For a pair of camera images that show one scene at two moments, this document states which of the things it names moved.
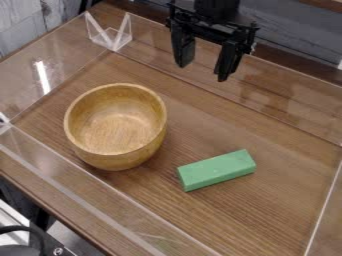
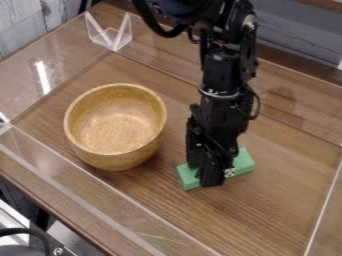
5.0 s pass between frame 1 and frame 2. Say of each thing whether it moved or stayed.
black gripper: moved
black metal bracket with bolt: stayed
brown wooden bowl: stayed
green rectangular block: stayed
